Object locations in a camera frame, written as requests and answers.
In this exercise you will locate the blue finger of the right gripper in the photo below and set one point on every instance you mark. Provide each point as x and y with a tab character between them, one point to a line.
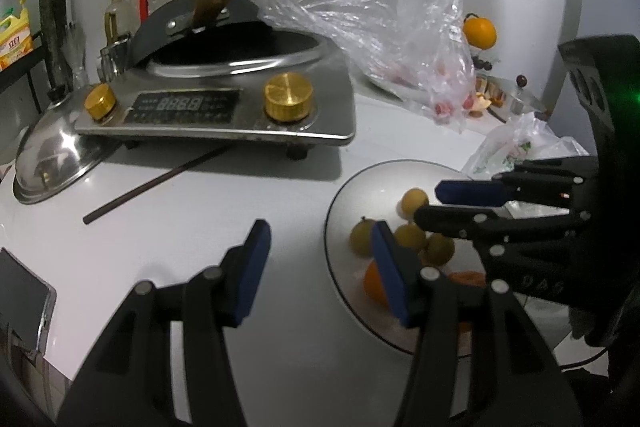
474	193
483	226

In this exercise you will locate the clear box of dates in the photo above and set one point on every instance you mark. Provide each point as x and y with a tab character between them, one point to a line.
484	60

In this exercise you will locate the large orange on box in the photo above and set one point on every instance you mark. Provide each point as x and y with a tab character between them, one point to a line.
479	32

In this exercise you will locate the white round plate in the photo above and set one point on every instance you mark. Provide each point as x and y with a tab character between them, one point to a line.
374	194

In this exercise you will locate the yellow detergent bottle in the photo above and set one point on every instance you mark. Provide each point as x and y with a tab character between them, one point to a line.
16	36

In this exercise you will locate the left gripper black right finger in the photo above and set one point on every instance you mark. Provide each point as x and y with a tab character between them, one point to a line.
514	378

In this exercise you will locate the yellow-green longan fruit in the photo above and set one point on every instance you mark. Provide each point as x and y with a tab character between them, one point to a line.
360	238
439	249
412	200
411	237

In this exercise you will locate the clear crumpled plastic bag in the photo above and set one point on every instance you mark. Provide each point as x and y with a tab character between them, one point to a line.
414	49

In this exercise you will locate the small steel pot with lid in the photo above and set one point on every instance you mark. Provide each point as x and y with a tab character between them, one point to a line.
511	97

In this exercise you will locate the grey refrigerator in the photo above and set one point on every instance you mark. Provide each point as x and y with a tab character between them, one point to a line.
598	17

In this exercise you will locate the black wok with wooden handle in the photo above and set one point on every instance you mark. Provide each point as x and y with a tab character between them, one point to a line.
186	31

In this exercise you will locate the large front mandarin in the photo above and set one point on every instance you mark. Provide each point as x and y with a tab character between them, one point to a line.
373	286

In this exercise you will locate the steel wok lid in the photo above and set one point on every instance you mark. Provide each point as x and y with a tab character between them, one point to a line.
52	155

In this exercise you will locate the printed white plastic bag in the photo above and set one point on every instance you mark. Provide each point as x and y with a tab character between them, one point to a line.
521	138

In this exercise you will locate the orange peel pile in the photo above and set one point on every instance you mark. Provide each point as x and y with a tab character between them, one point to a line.
487	99

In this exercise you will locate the dark chopstick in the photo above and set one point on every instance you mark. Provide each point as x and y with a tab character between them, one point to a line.
147	186

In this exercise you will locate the oil bottle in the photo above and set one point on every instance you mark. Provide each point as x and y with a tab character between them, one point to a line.
119	21

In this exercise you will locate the silver induction cooker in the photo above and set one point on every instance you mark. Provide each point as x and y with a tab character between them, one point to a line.
226	100

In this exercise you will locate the black metal rack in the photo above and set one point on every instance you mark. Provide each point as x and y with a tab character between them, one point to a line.
23	67

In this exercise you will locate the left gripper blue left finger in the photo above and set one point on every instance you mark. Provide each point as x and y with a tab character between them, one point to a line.
125	379

